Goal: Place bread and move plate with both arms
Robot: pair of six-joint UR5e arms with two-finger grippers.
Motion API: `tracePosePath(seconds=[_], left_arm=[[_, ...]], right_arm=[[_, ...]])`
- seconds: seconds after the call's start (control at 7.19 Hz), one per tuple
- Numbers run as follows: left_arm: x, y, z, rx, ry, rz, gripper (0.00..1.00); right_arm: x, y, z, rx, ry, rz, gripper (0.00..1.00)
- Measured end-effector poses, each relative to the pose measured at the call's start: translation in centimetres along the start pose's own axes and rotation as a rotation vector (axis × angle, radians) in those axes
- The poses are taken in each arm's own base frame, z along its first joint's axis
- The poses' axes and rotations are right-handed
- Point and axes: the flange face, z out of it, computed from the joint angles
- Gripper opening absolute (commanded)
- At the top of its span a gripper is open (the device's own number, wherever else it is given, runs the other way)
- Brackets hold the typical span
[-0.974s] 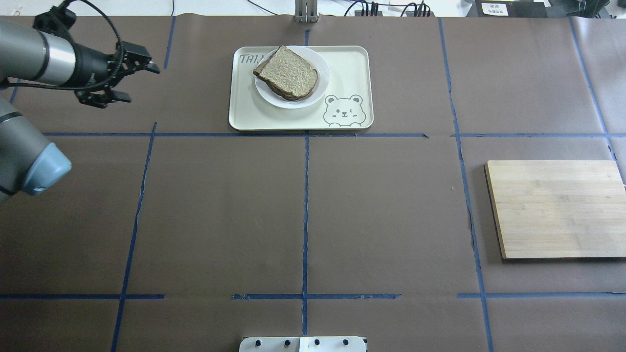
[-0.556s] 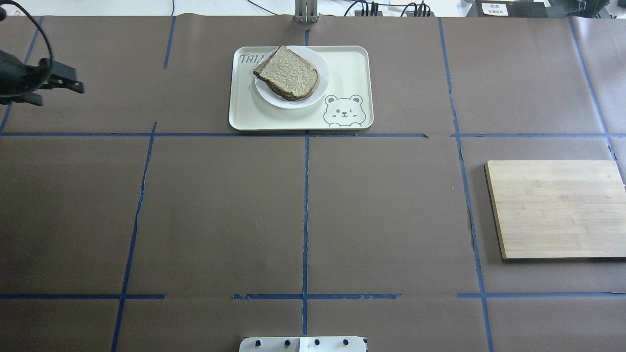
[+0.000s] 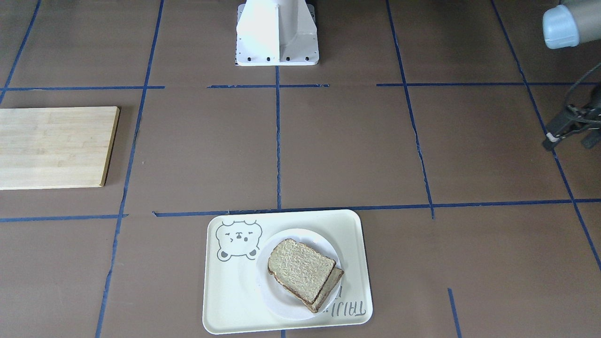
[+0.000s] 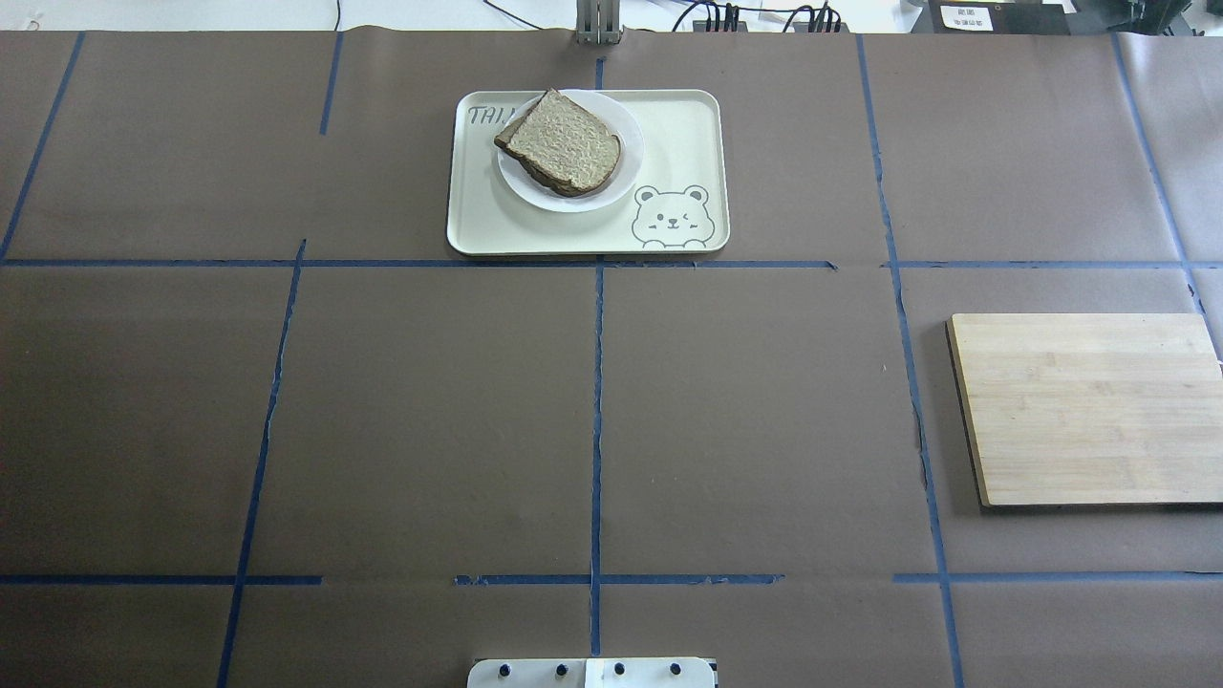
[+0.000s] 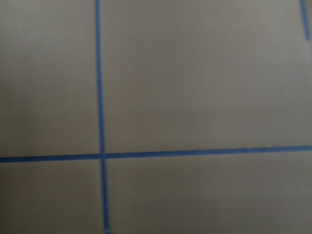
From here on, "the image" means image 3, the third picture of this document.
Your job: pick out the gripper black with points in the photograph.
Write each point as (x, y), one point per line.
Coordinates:
(561, 127)

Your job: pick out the bread slice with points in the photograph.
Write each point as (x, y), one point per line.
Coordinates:
(300, 269)
(327, 288)

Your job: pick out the white round plate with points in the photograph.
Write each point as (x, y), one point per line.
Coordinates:
(278, 300)

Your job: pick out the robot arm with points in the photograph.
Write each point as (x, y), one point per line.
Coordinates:
(570, 24)

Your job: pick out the bread slice under egg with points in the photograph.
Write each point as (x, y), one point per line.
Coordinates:
(327, 288)

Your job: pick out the cream bear tray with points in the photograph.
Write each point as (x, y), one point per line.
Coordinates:
(232, 302)

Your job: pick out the wooden cutting board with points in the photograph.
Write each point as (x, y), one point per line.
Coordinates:
(55, 148)

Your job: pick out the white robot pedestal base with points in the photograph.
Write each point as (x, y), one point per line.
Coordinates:
(276, 33)

